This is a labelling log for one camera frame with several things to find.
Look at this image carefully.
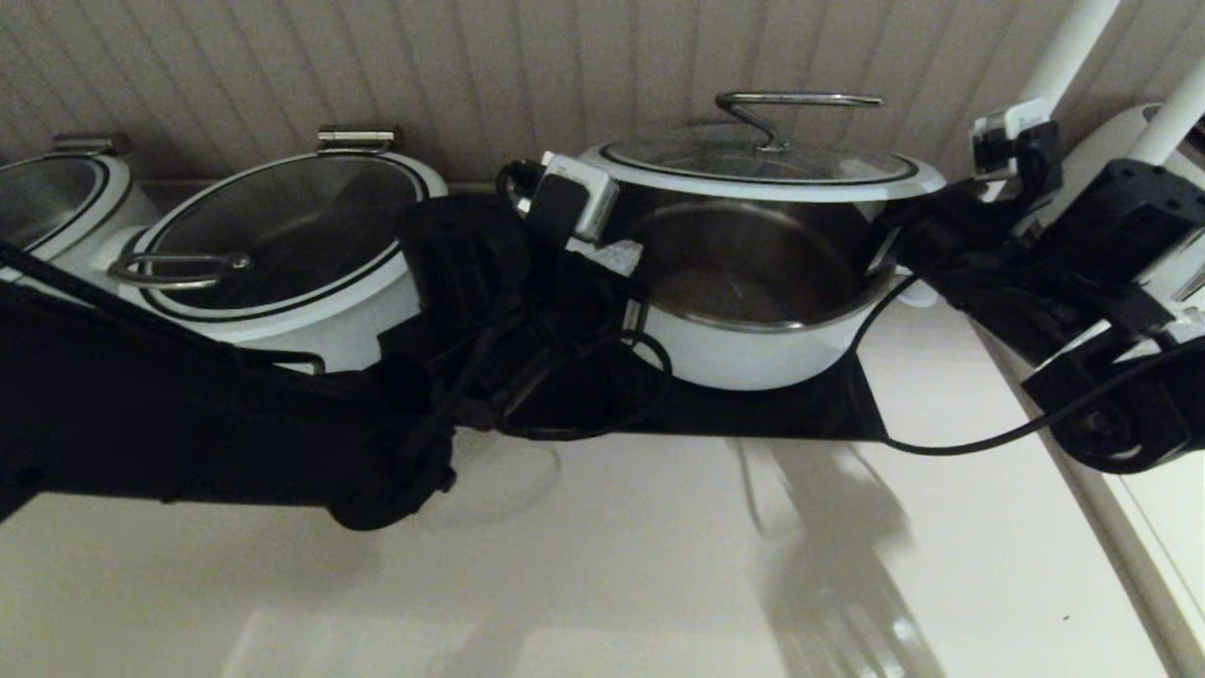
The glass lid white rim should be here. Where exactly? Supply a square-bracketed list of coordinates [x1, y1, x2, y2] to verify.
[0, 155, 135, 283]
[579, 91, 947, 203]
[111, 153, 451, 345]

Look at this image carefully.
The white round pot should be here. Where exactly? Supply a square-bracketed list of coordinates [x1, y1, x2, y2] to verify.
[118, 155, 451, 373]
[621, 198, 933, 392]
[0, 155, 156, 302]

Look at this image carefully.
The white countertop appliance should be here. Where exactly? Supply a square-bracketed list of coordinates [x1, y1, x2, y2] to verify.
[1064, 104, 1205, 312]

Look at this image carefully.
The white toaster appliance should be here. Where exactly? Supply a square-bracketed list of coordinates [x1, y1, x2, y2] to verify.
[1125, 56, 1205, 166]

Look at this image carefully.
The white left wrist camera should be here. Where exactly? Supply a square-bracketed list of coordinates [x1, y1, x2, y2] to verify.
[508, 155, 620, 248]

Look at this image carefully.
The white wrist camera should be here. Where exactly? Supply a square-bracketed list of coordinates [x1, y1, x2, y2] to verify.
[972, 97, 1063, 185]
[508, 155, 620, 248]

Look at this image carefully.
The black left camera cable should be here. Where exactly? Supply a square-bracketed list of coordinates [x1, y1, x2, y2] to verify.
[499, 292, 674, 442]

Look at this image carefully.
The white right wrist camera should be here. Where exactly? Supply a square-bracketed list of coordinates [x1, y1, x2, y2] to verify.
[972, 97, 1063, 185]

